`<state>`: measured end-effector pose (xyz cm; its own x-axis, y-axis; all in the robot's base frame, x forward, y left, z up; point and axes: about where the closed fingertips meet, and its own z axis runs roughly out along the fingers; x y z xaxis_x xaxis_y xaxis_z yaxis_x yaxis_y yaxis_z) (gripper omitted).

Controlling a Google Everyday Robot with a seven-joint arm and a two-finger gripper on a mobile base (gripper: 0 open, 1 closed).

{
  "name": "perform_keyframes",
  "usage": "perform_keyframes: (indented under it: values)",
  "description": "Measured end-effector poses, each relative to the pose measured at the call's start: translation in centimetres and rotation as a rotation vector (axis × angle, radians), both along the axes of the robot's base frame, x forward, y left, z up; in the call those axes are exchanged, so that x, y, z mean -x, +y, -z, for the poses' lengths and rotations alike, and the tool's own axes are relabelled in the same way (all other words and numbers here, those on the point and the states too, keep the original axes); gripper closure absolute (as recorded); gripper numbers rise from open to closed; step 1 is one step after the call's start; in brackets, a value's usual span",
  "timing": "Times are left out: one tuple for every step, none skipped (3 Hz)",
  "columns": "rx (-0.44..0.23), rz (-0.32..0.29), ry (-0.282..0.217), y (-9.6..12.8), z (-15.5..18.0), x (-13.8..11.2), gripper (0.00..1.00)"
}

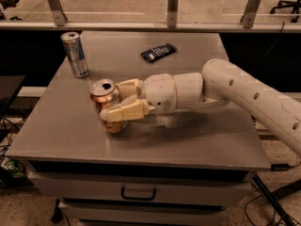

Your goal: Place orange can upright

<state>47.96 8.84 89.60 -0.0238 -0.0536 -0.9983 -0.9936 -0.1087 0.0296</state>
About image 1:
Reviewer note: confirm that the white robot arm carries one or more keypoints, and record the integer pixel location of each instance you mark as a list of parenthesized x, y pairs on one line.
[(215, 85)]

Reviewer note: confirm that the middle metal railing bracket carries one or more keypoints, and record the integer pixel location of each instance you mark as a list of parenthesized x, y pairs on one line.
[(172, 12)]

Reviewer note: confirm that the black drawer handle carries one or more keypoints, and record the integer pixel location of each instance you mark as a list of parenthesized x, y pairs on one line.
[(138, 194)]

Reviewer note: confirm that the black tripod leg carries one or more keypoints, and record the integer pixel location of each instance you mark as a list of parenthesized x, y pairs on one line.
[(272, 200)]

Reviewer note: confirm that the metal railing bracket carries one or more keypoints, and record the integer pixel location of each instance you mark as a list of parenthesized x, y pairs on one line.
[(249, 16), (57, 11), (172, 12)]

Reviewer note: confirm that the left metal railing bracket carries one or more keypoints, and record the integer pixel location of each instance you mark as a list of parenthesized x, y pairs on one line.
[(57, 11)]

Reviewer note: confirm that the right metal railing bracket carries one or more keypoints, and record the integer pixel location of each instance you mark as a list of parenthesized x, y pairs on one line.
[(249, 16)]

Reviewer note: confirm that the orange soda can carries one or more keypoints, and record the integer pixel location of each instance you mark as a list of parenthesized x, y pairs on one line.
[(103, 94)]

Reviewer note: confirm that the black snack bar wrapper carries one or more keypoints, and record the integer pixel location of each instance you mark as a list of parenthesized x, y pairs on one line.
[(158, 52)]

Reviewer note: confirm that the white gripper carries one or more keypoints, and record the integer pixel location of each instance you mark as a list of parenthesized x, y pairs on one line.
[(159, 90)]

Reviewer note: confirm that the grey drawer cabinet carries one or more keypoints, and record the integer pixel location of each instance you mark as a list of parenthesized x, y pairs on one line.
[(199, 163)]

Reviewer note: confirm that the silver blue energy drink can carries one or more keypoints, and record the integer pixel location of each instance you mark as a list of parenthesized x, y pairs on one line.
[(75, 54)]

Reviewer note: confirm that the black office chair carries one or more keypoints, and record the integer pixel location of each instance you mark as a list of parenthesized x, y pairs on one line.
[(295, 5)]

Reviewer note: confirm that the green snack bag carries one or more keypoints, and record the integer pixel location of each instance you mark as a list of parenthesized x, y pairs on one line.
[(14, 167)]

